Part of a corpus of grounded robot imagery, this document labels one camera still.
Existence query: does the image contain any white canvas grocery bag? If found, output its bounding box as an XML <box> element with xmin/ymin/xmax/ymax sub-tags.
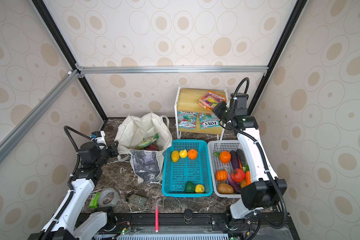
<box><xmin>115</xmin><ymin>113</ymin><xmax>173</xmax><ymax>183</ymax></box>

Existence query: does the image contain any green snack packet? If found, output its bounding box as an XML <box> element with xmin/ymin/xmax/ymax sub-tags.
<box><xmin>136</xmin><ymin>134</ymin><xmax>159</xmax><ymax>150</ymax></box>

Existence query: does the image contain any pink dragon fruit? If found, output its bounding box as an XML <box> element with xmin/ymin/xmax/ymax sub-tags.
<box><xmin>145</xmin><ymin>144</ymin><xmax>159</xmax><ymax>151</ymax></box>

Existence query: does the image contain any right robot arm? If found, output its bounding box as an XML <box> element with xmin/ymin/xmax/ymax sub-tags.
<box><xmin>213</xmin><ymin>93</ymin><xmax>288</xmax><ymax>229</ymax></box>

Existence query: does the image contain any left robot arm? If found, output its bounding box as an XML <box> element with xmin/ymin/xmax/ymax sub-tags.
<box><xmin>28</xmin><ymin>142</ymin><xmax>119</xmax><ymax>240</ymax></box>

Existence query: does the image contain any pink orange snack packet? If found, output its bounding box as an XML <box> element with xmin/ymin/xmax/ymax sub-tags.
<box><xmin>196</xmin><ymin>91</ymin><xmax>226</xmax><ymax>111</ymax></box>

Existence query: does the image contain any right Foxs candy packet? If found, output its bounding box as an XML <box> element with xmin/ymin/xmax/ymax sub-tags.
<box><xmin>199</xmin><ymin>113</ymin><xmax>220</xmax><ymax>130</ymax></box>

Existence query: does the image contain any foxs candy packet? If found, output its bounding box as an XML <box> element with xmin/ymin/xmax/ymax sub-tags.
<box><xmin>178</xmin><ymin>111</ymin><xmax>198</xmax><ymax>130</ymax></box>
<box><xmin>199</xmin><ymin>113</ymin><xmax>220</xmax><ymax>130</ymax></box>

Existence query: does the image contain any white plastic basket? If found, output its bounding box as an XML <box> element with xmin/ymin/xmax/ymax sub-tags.
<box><xmin>208</xmin><ymin>140</ymin><xmax>244</xmax><ymax>199</ymax></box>

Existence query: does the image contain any dark cucumber toy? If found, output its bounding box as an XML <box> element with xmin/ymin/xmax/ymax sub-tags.
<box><xmin>236</xmin><ymin>149</ymin><xmax>247</xmax><ymax>167</ymax></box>

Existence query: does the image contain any clear tape roll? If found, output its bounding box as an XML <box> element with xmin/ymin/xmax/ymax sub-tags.
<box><xmin>98</xmin><ymin>188</ymin><xmax>120</xmax><ymax>207</ymax></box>

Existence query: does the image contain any orange tangerine in white basket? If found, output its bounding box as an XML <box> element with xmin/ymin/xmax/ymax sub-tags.
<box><xmin>219</xmin><ymin>151</ymin><xmax>231</xmax><ymax>164</ymax></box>

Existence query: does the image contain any white wooden shelf rack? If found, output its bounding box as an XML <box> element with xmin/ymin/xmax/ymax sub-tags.
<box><xmin>174</xmin><ymin>87</ymin><xmax>228</xmax><ymax>140</ymax></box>

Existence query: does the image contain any green small packet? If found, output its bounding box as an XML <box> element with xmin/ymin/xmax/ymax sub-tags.
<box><xmin>88</xmin><ymin>193</ymin><xmax>100</xmax><ymax>208</ymax></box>

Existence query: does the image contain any purple eggplant toy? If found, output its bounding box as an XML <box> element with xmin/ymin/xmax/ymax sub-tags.
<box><xmin>230</xmin><ymin>151</ymin><xmax>241</xmax><ymax>170</ymax></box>

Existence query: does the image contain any left Foxs candy packet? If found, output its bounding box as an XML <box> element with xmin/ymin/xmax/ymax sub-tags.
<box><xmin>178</xmin><ymin>111</ymin><xmax>198</xmax><ymax>130</ymax></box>

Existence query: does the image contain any orange fruit toy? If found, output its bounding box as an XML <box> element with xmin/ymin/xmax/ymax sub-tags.
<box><xmin>187</xmin><ymin>149</ymin><xmax>198</xmax><ymax>160</ymax></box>

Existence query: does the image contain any small glass jar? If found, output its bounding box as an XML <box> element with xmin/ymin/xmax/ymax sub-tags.
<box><xmin>127</xmin><ymin>194</ymin><xmax>148</xmax><ymax>208</ymax></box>

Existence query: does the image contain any red tomato toy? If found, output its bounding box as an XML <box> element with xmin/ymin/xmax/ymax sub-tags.
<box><xmin>231</xmin><ymin>168</ymin><xmax>246</xmax><ymax>183</ymax></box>

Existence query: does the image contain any orange pumpkin toy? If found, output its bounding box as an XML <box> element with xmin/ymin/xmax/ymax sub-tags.
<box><xmin>215</xmin><ymin>170</ymin><xmax>228</xmax><ymax>182</ymax></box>

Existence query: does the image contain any yellow lemon toy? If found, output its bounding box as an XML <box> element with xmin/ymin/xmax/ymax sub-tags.
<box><xmin>179</xmin><ymin>150</ymin><xmax>188</xmax><ymax>159</ymax></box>

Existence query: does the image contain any orange carrot toy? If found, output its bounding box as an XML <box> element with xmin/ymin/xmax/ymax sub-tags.
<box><xmin>246</xmin><ymin>171</ymin><xmax>252</xmax><ymax>186</ymax></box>

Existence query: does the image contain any yellow corn toy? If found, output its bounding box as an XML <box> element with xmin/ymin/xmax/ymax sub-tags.
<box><xmin>171</xmin><ymin>151</ymin><xmax>180</xmax><ymax>163</ymax></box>

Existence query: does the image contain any brown potato toy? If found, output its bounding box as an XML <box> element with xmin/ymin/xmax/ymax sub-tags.
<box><xmin>217</xmin><ymin>183</ymin><xmax>234</xmax><ymax>195</ymax></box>

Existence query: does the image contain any teal plastic basket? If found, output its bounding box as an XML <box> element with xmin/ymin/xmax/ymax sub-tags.
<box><xmin>162</xmin><ymin>140</ymin><xmax>213</xmax><ymax>198</ymax></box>

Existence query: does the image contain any red pen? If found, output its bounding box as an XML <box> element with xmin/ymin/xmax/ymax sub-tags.
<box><xmin>155</xmin><ymin>205</ymin><xmax>159</xmax><ymax>233</ymax></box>

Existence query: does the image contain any green bell pepper toy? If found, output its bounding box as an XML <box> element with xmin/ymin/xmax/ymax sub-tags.
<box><xmin>184</xmin><ymin>181</ymin><xmax>196</xmax><ymax>194</ymax></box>

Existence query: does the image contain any horizontal aluminium bar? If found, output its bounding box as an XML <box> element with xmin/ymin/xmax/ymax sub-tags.
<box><xmin>78</xmin><ymin>66</ymin><xmax>268</xmax><ymax>74</ymax></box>

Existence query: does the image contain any left aluminium bar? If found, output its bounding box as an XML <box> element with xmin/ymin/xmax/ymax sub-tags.
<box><xmin>0</xmin><ymin>70</ymin><xmax>79</xmax><ymax>164</ymax></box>

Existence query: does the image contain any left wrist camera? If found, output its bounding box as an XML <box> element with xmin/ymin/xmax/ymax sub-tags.
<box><xmin>91</xmin><ymin>131</ymin><xmax>106</xmax><ymax>144</ymax></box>

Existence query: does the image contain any black knob on rail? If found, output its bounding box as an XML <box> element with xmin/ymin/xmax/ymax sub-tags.
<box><xmin>184</xmin><ymin>209</ymin><xmax>193</xmax><ymax>224</ymax></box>

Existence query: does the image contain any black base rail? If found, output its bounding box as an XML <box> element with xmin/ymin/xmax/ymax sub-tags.
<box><xmin>41</xmin><ymin>211</ymin><xmax>301</xmax><ymax>240</ymax></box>

